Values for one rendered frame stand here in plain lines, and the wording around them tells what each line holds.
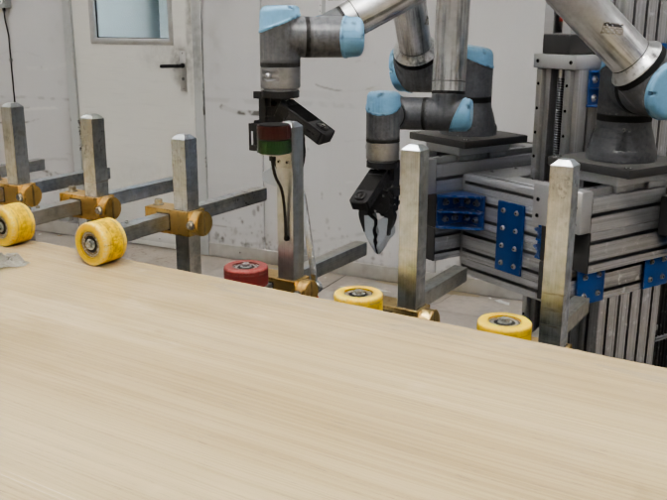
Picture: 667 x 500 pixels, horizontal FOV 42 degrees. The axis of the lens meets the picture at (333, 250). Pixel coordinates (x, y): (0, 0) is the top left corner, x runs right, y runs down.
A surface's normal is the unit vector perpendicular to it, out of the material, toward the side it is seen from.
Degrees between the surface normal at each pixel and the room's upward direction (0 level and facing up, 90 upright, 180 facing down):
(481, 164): 90
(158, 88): 90
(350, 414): 0
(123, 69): 90
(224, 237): 90
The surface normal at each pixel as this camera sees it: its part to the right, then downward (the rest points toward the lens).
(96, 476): 0.00, -0.97
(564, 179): -0.53, 0.22
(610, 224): 0.55, 0.22
